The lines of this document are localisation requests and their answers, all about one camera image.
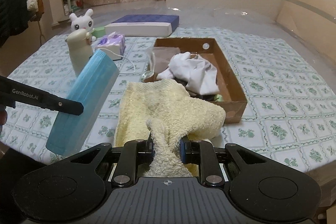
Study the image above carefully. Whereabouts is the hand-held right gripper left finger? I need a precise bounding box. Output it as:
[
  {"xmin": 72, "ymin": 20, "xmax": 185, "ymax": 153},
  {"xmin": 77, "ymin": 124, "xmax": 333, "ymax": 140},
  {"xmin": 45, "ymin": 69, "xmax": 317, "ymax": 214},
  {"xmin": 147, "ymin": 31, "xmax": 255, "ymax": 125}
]
[{"xmin": 70, "ymin": 138, "xmax": 155, "ymax": 187}]

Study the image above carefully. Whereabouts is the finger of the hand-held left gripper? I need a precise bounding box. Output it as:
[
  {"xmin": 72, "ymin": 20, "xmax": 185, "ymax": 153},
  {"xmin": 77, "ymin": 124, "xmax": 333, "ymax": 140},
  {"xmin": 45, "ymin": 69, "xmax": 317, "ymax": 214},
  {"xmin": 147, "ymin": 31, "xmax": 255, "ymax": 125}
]
[{"xmin": 0, "ymin": 76, "xmax": 84, "ymax": 115}]

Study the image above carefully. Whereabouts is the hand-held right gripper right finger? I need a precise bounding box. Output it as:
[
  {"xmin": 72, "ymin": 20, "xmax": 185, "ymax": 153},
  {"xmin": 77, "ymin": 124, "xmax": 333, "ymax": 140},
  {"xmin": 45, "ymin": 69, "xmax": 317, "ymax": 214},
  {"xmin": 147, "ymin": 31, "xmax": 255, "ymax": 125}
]
[{"xmin": 180, "ymin": 136, "xmax": 263, "ymax": 186}]

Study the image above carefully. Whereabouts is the yellow towel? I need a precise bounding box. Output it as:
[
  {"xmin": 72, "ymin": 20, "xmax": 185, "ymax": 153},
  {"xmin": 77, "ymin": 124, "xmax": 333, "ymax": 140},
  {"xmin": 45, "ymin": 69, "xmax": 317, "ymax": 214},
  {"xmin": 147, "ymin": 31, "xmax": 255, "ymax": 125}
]
[{"xmin": 115, "ymin": 79, "xmax": 226, "ymax": 178}]

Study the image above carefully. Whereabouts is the blue face mask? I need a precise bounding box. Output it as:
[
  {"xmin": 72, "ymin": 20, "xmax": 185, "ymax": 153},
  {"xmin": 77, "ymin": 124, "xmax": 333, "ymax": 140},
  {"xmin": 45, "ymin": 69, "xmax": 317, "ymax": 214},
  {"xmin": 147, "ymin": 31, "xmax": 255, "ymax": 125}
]
[{"xmin": 45, "ymin": 49, "xmax": 120, "ymax": 156}]

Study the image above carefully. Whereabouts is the brown cardboard box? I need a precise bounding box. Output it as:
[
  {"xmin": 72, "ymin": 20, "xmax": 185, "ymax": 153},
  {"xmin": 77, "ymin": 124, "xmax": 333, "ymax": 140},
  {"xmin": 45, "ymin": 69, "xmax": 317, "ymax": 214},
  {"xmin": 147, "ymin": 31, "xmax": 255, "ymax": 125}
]
[{"xmin": 143, "ymin": 37, "xmax": 248, "ymax": 124}]

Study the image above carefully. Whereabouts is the white cloth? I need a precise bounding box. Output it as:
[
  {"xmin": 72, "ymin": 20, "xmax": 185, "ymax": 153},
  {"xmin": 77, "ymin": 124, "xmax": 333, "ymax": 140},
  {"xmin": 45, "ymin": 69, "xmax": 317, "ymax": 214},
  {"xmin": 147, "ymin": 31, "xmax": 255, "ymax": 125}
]
[{"xmin": 157, "ymin": 52, "xmax": 219, "ymax": 95}]

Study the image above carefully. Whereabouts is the clear plastic bag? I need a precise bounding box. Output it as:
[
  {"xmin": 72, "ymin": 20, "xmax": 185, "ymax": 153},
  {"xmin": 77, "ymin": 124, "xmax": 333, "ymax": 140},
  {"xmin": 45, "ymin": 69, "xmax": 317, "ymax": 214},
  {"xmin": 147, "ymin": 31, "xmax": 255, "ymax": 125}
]
[{"xmin": 142, "ymin": 46, "xmax": 181, "ymax": 81}]

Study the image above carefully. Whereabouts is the pale green thermos bottle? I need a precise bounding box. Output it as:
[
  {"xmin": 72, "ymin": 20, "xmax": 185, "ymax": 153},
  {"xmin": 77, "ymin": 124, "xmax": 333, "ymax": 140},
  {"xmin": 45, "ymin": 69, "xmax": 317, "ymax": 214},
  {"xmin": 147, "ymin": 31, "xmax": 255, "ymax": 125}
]
[{"xmin": 65, "ymin": 30, "xmax": 95, "ymax": 77}]

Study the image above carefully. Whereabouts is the metal coat rack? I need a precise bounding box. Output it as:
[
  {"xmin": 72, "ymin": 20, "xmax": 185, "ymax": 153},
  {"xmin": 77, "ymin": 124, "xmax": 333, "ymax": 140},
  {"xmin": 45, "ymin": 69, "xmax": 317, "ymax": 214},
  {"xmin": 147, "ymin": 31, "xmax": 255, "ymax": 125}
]
[{"xmin": 0, "ymin": 0, "xmax": 46, "ymax": 46}]

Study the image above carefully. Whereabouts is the white bunny plush toy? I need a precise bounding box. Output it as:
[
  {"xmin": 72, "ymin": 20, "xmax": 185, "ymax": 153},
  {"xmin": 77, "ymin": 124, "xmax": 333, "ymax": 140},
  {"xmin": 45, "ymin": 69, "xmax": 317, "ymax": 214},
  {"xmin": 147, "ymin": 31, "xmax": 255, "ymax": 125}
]
[{"xmin": 69, "ymin": 9, "xmax": 97, "ymax": 42}]

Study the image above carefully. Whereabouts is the light green box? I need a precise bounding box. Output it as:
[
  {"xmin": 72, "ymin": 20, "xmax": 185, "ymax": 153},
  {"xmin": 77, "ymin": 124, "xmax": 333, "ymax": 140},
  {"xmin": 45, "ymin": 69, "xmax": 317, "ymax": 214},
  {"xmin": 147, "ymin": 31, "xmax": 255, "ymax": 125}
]
[{"xmin": 92, "ymin": 26, "xmax": 106, "ymax": 38}]

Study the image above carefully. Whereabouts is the purple tissue pack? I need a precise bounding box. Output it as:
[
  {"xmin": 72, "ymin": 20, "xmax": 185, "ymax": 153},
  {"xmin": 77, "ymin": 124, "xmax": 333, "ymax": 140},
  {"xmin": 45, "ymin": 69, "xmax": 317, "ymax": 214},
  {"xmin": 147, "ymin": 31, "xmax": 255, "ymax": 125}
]
[{"xmin": 96, "ymin": 32, "xmax": 126, "ymax": 52}]

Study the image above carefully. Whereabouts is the black jacket white logo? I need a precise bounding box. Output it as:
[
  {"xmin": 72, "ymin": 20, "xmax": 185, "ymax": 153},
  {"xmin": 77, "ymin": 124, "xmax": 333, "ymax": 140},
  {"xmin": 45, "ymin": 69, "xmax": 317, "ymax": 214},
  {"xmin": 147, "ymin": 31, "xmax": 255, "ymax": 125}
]
[{"xmin": 4, "ymin": 0, "xmax": 29, "ymax": 36}]

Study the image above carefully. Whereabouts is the black quilted jacket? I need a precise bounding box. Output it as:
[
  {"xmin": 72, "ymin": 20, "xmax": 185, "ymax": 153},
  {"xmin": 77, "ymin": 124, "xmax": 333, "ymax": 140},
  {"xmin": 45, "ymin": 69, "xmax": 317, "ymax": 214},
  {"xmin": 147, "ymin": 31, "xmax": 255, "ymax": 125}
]
[{"xmin": 0, "ymin": 0, "xmax": 8, "ymax": 47}]

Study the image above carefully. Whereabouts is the green floral tablecloth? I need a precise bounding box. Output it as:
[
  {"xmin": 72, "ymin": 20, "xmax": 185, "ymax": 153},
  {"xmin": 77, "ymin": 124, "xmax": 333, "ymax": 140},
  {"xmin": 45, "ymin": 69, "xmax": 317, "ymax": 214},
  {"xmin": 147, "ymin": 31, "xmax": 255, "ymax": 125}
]
[{"xmin": 0, "ymin": 27, "xmax": 336, "ymax": 174}]

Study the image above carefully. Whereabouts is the blue and white flat box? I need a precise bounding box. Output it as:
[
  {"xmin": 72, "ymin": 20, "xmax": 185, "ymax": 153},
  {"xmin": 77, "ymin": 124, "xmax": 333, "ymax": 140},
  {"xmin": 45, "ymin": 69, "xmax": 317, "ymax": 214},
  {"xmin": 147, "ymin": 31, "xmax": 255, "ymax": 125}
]
[{"xmin": 104, "ymin": 15, "xmax": 180, "ymax": 38}]

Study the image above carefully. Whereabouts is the white cable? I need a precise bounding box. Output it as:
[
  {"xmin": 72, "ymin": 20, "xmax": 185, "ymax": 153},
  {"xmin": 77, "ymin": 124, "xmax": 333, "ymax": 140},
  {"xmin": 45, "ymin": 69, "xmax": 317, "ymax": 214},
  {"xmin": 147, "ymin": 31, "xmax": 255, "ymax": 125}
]
[{"xmin": 119, "ymin": 55, "xmax": 137, "ymax": 73}]

